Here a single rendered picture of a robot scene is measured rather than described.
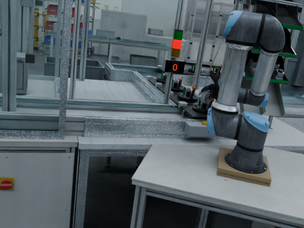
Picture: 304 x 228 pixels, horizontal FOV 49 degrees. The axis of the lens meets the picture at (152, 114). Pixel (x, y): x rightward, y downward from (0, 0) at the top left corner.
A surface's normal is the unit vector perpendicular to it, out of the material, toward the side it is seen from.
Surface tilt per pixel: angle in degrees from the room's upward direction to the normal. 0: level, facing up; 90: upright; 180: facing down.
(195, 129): 90
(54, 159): 90
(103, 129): 90
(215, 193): 0
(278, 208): 0
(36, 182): 90
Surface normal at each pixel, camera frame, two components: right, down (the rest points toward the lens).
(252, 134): -0.27, 0.31
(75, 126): 0.28, 0.32
